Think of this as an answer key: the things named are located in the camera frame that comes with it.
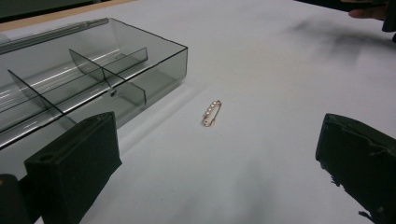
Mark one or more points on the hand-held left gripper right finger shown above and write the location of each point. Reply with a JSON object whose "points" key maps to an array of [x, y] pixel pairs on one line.
{"points": [[361, 158]]}

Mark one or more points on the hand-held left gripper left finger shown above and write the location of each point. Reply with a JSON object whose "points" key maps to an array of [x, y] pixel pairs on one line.
{"points": [[77, 168]]}

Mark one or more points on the clear grey divided organizer box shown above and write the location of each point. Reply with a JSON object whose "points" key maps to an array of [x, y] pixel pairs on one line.
{"points": [[77, 77]]}

